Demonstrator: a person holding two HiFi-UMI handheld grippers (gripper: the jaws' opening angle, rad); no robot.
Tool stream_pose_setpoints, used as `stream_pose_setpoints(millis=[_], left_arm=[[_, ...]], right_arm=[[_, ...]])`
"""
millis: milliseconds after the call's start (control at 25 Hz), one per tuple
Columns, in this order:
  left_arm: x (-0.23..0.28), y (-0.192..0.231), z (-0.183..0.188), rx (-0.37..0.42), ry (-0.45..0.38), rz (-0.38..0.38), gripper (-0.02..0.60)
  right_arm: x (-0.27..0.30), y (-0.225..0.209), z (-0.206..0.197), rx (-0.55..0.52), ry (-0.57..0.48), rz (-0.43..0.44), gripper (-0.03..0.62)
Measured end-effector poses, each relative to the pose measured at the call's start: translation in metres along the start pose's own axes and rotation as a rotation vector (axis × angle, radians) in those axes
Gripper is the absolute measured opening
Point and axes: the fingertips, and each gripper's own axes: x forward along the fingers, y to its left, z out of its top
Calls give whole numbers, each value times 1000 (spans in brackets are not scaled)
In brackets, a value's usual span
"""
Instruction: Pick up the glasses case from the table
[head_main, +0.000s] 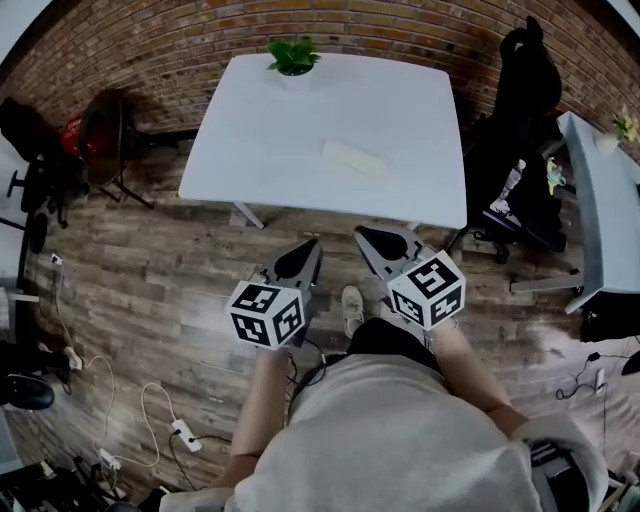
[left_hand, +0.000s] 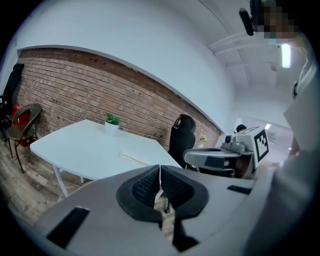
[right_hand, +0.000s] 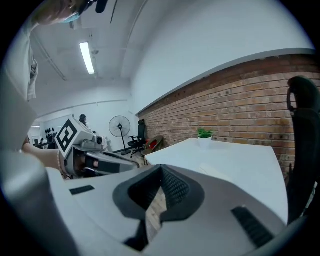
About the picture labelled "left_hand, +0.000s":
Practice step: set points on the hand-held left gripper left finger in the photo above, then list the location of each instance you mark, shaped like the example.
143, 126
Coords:
100, 215

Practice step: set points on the white table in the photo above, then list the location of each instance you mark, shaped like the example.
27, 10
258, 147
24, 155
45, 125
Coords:
87, 147

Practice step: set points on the ceiling light panel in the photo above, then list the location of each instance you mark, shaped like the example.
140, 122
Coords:
286, 55

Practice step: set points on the black office chair with headrest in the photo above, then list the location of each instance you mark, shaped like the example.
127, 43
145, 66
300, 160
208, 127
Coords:
181, 140

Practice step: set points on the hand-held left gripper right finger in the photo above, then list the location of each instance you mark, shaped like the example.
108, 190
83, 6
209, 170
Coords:
215, 212

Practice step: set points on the head-worn black camera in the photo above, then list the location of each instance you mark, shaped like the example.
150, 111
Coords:
247, 18

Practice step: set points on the white ceiling pipes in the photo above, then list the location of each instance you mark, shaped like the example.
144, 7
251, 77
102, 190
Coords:
235, 41

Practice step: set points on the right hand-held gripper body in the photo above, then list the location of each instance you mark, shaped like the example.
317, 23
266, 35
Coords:
250, 145

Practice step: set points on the brown wicker chair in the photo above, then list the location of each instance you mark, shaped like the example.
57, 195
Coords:
23, 125

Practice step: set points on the person in white clothing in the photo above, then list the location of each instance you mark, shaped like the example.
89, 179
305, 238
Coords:
300, 187

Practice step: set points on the yellow flowers in white vase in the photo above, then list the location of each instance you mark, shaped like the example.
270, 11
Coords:
203, 141

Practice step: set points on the green potted plant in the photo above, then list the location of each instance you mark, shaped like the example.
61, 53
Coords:
112, 123

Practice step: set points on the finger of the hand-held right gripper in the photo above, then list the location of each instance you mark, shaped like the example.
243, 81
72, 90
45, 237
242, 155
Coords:
200, 156

